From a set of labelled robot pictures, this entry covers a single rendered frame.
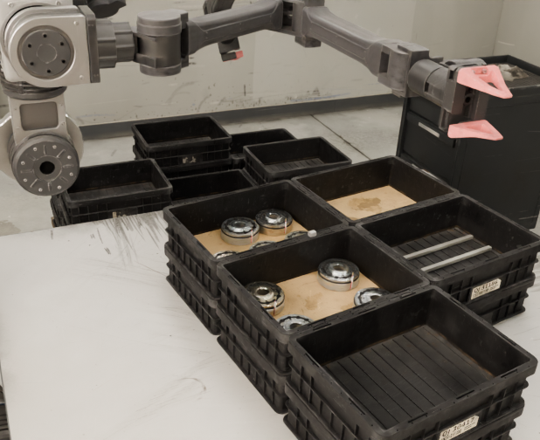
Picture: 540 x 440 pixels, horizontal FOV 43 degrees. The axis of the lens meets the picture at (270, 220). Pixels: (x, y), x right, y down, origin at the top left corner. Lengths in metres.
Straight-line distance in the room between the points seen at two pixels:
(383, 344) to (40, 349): 0.80
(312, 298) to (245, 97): 3.37
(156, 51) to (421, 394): 0.84
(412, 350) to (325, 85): 3.79
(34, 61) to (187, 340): 0.79
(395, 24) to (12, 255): 3.84
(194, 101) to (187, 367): 3.32
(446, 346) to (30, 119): 1.03
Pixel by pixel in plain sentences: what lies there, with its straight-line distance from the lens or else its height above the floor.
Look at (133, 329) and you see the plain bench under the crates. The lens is 1.75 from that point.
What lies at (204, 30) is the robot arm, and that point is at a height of 1.46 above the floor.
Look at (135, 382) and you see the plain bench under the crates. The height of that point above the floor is 0.70.
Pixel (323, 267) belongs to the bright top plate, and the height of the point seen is 0.86.
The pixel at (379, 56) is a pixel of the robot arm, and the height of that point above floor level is 1.46.
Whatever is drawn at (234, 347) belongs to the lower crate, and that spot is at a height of 0.74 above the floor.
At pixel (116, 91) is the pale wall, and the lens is 4.60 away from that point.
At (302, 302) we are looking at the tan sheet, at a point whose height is 0.83.
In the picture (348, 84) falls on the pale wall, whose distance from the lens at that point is 5.25.
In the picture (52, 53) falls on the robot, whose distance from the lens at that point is 1.24.
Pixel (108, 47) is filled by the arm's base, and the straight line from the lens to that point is 1.25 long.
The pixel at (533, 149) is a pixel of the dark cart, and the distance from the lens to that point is 3.41.
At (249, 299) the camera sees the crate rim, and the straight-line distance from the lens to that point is 1.45.
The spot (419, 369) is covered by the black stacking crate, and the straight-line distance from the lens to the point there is 1.49.
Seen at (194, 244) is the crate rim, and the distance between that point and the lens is 1.64.
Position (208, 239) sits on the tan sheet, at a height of 0.83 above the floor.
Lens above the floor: 1.78
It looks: 29 degrees down
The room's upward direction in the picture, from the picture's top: 3 degrees clockwise
